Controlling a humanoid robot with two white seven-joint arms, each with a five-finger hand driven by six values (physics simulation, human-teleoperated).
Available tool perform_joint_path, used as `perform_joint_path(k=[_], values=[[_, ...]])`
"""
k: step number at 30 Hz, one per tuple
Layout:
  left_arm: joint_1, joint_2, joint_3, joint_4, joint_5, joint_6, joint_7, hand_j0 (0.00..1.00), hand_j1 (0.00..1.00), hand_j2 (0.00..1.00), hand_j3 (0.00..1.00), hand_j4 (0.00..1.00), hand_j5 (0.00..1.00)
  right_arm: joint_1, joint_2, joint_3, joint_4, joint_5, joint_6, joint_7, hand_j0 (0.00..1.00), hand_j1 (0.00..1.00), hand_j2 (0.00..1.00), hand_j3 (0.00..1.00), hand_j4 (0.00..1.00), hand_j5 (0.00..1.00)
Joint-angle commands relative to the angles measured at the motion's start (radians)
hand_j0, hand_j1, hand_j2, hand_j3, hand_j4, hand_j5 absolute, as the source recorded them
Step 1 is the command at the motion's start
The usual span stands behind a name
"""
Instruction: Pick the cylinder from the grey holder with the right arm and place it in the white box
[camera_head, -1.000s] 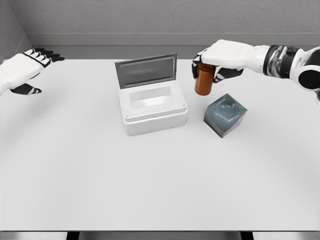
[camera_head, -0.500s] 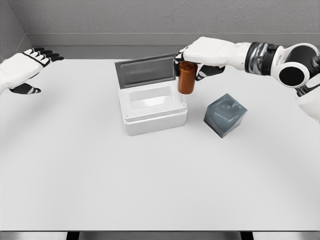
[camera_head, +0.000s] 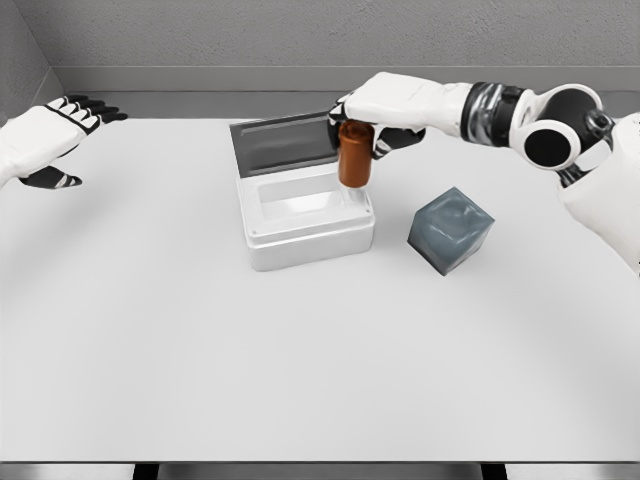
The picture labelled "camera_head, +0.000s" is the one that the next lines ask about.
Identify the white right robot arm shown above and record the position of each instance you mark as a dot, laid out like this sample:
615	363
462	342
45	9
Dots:
550	140

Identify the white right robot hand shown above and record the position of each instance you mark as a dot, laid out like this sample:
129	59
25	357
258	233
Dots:
385	102

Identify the grey cube block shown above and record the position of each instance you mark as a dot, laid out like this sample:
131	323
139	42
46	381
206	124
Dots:
450	231

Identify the white box with open lid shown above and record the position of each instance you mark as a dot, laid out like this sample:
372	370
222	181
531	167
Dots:
300	200

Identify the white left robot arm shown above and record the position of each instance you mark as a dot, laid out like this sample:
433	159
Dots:
4	172

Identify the brown bottle with white cap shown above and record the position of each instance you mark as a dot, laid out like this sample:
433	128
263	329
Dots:
355	160

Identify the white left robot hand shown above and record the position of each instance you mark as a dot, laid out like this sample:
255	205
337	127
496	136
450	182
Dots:
41	133

